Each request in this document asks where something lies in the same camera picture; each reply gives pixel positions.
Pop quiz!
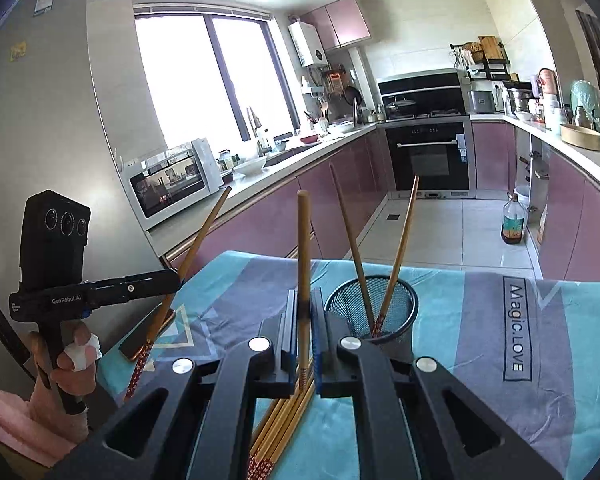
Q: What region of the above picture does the white microwave oven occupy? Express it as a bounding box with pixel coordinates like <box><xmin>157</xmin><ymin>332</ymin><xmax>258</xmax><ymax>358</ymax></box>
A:
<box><xmin>120</xmin><ymin>137</ymin><xmax>225</xmax><ymax>232</ymax></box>

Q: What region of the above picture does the white wall water heater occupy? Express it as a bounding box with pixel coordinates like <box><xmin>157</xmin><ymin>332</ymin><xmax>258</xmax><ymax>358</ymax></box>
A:
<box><xmin>287</xmin><ymin>20</ymin><xmax>329</xmax><ymax>69</ymax></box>

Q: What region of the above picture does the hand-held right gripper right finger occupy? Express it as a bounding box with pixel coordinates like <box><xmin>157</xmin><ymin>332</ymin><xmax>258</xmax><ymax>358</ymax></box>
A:
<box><xmin>313</xmin><ymin>287</ymin><xmax>563</xmax><ymax>480</ymax></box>

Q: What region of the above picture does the bunch of wooden chopsticks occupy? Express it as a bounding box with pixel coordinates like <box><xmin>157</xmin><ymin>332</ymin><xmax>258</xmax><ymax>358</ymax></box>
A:
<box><xmin>247</xmin><ymin>370</ymin><xmax>317</xmax><ymax>480</ymax></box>

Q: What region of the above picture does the brown smartphone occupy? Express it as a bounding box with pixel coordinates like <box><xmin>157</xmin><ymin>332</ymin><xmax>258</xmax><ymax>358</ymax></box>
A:
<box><xmin>119</xmin><ymin>308</ymin><xmax>177</xmax><ymax>362</ymax></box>

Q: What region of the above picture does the person's left forearm pink sleeve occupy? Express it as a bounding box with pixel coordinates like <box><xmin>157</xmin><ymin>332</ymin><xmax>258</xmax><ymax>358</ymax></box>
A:
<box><xmin>0</xmin><ymin>374</ymin><xmax>91</xmax><ymax>467</ymax></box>

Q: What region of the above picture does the black countertop storage rack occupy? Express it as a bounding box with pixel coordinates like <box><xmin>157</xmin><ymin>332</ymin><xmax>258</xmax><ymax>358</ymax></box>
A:
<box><xmin>450</xmin><ymin>36</ymin><xmax>512</xmax><ymax>84</ymax></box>

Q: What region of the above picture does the steel stock pot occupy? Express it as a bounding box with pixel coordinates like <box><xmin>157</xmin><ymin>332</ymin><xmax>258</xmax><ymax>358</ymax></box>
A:
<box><xmin>507</xmin><ymin>87</ymin><xmax>534</xmax><ymax>114</ymax></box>

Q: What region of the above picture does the black pot with glass lid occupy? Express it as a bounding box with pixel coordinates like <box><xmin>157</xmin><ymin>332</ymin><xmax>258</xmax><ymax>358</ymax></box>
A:
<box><xmin>386</xmin><ymin>96</ymin><xmax>417</xmax><ymax>117</ymax></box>

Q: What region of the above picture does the pink wall cabinet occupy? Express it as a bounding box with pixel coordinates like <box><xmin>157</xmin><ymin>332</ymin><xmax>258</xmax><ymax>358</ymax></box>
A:
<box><xmin>300</xmin><ymin>0</ymin><xmax>372</xmax><ymax>52</ymax></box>

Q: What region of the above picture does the pink base cabinets long row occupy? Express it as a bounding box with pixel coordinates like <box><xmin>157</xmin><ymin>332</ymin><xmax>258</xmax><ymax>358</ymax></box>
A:
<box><xmin>162</xmin><ymin>125</ymin><xmax>397</xmax><ymax>282</ymax></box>

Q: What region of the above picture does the person's left hand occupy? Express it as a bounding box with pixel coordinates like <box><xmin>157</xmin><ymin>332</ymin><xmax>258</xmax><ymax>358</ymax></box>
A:
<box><xmin>27</xmin><ymin>321</ymin><xmax>102</xmax><ymax>402</ymax></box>

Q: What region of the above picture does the pink base cabinets curved row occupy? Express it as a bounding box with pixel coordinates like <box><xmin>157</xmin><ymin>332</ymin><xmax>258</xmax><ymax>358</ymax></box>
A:
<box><xmin>472</xmin><ymin>120</ymin><xmax>600</xmax><ymax>282</ymax></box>

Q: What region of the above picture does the green plastic bag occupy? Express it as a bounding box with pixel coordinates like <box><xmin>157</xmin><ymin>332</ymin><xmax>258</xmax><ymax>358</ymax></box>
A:
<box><xmin>570</xmin><ymin>80</ymin><xmax>600</xmax><ymax>139</ymax></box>

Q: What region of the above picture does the pink thermos jug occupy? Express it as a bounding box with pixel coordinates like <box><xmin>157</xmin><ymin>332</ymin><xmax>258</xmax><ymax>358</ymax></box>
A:
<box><xmin>536</xmin><ymin>67</ymin><xmax>561</xmax><ymax>97</ymax></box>

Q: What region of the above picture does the black range hood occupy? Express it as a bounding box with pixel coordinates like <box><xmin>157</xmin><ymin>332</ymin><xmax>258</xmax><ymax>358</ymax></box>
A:
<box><xmin>377</xmin><ymin>73</ymin><xmax>465</xmax><ymax>97</ymax></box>

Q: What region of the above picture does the black mesh utensil holder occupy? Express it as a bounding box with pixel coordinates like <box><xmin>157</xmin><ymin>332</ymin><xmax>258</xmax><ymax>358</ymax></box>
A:
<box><xmin>324</xmin><ymin>275</ymin><xmax>420</xmax><ymax>357</ymax></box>

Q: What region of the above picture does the black built-in oven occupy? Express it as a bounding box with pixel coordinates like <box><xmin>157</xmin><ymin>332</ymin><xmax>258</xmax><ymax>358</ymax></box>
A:
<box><xmin>384</xmin><ymin>121</ymin><xmax>474</xmax><ymax>199</ymax></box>

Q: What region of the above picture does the round bamboo steamer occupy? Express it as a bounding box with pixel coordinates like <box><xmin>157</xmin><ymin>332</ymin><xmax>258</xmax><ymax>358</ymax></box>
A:
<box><xmin>560</xmin><ymin>125</ymin><xmax>600</xmax><ymax>151</ymax></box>

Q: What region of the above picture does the teal grey printed tablecloth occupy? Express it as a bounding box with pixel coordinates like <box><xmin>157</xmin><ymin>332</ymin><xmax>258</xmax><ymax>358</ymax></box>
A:
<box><xmin>87</xmin><ymin>250</ymin><xmax>600</xmax><ymax>480</ymax></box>

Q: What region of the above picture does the large kitchen window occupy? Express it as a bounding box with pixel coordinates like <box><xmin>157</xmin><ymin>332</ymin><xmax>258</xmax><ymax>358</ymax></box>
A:
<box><xmin>132</xmin><ymin>4</ymin><xmax>302</xmax><ymax>157</ymax></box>

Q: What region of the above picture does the gas cooktop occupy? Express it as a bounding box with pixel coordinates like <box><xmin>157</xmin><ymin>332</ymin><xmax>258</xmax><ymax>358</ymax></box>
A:
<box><xmin>385</xmin><ymin>110</ymin><xmax>468</xmax><ymax>122</ymax></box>

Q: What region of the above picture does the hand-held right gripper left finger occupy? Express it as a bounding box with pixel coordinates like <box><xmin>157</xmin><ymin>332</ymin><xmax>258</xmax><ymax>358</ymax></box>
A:
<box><xmin>45</xmin><ymin>289</ymin><xmax>302</xmax><ymax>480</ymax></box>

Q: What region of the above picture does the grey refrigerator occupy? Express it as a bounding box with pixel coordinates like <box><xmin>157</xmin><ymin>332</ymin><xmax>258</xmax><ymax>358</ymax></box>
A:
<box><xmin>0</xmin><ymin>0</ymin><xmax>173</xmax><ymax>411</ymax></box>

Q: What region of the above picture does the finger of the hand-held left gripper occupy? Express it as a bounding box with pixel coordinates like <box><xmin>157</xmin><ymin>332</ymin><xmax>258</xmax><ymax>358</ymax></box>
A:
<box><xmin>87</xmin><ymin>290</ymin><xmax>176</xmax><ymax>311</ymax></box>
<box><xmin>94</xmin><ymin>269</ymin><xmax>183</xmax><ymax>297</ymax></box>

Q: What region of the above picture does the cooking oil bottle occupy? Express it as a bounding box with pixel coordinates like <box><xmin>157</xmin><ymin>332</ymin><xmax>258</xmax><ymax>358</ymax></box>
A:
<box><xmin>501</xmin><ymin>193</ymin><xmax>529</xmax><ymax>246</ymax></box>

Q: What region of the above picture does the kitchen sink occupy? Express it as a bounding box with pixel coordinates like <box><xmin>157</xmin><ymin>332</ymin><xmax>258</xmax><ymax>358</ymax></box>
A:
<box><xmin>265</xmin><ymin>142</ymin><xmax>322</xmax><ymax>167</ymax></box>

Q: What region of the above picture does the steel sink faucet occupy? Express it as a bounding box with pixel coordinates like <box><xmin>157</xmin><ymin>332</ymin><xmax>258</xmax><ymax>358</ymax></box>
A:
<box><xmin>246</xmin><ymin>106</ymin><xmax>272</xmax><ymax>154</ymax></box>

